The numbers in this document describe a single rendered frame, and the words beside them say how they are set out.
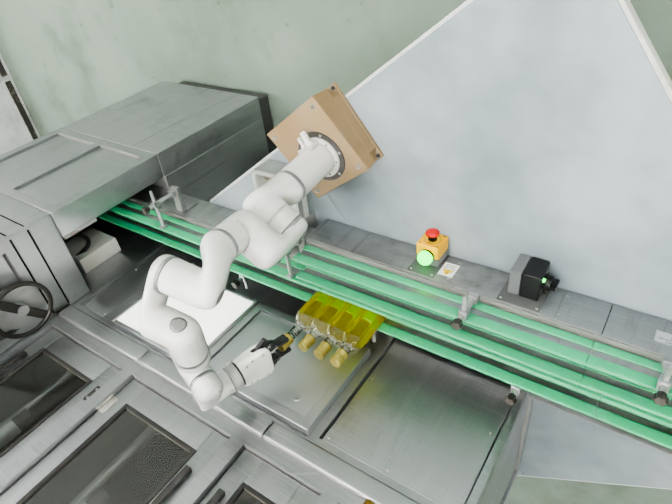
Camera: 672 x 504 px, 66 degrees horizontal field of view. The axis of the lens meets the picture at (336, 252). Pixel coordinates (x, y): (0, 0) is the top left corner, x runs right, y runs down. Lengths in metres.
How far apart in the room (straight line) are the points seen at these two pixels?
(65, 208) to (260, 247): 1.08
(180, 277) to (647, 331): 1.09
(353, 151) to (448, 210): 0.31
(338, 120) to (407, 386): 0.81
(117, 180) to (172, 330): 1.14
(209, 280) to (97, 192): 1.15
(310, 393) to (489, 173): 0.81
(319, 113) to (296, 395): 0.81
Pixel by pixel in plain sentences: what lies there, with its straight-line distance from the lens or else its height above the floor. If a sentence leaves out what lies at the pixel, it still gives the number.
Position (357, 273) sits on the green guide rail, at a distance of 1.55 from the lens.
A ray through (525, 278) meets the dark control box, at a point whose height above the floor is 0.84.
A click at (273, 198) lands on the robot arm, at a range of 1.31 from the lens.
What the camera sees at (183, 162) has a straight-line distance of 2.41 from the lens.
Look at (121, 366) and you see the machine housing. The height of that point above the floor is 1.43.
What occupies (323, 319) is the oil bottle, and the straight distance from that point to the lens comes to 1.58.
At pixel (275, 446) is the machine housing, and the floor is 1.39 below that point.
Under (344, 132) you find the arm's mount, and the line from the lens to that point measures 1.44.
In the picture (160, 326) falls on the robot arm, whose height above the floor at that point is 1.50.
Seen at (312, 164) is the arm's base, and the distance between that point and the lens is 1.42.
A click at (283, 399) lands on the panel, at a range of 1.60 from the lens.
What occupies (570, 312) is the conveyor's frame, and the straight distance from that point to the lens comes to 1.45.
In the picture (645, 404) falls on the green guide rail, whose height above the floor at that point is 0.95.
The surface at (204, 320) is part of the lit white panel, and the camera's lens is 1.91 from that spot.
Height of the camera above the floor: 1.89
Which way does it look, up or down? 38 degrees down
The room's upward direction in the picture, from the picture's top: 135 degrees counter-clockwise
